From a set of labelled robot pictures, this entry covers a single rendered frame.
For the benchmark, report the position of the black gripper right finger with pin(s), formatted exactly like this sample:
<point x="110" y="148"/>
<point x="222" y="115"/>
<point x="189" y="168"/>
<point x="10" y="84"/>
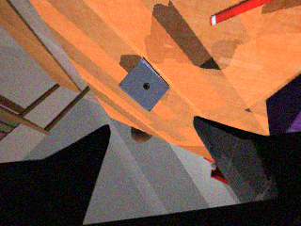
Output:
<point x="249" y="162"/>

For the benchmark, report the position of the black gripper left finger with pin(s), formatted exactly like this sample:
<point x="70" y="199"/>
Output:
<point x="63" y="181"/>

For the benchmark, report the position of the dark red peg with grey band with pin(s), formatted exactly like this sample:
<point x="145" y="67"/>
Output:
<point x="233" y="11"/>

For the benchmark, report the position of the grey sloped panel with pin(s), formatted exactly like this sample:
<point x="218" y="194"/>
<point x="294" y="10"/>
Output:
<point x="144" y="85"/>

